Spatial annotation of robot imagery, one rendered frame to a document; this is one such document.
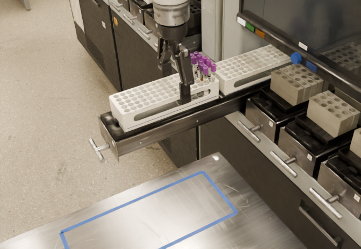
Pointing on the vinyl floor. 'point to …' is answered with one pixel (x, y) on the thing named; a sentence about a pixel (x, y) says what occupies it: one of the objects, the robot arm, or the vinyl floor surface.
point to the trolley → (171, 216)
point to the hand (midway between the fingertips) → (175, 86)
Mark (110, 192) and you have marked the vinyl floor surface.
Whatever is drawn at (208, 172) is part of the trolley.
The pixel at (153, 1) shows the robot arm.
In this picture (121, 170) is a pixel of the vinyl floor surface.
